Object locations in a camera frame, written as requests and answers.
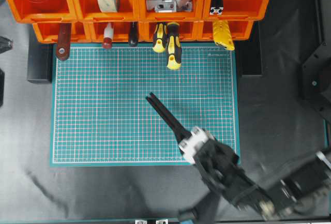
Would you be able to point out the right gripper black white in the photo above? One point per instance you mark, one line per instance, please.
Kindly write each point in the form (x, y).
(217, 164)

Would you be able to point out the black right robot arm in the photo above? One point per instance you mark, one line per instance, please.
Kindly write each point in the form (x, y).
(297, 177)

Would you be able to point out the orange bin rack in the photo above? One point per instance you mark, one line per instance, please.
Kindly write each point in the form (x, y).
(88, 22)

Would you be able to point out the black rack base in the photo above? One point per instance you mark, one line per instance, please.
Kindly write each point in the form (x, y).
(39, 64)

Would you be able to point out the yellow black screwdriver right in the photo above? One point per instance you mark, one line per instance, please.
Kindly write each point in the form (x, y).
(174, 50)

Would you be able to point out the yellow black screwdriver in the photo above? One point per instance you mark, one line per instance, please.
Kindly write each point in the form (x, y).
(160, 38)
(174, 50)

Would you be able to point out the green cutting mat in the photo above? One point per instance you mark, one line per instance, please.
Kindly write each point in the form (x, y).
(100, 115)

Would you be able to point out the yellow black screwdriver left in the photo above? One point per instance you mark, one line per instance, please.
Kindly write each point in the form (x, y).
(160, 38)

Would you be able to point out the yellow utility knife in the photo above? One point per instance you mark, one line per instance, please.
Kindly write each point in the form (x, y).
(222, 35)

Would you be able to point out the white red glue bottle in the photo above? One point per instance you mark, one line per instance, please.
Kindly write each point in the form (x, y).
(108, 34)

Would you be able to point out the metal bracket bottom edge right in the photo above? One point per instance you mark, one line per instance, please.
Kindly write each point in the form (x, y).
(162, 221)

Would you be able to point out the metal bracket edge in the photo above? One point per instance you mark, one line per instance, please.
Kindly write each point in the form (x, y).
(162, 221)
(140, 221)

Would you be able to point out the metal bracket bottom edge left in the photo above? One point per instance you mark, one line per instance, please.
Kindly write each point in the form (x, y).
(140, 221)

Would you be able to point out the dark tool handle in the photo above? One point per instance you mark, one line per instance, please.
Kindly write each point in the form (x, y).
(133, 37)

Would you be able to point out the brown wooden tool handle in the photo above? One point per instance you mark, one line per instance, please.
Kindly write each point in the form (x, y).
(63, 42)

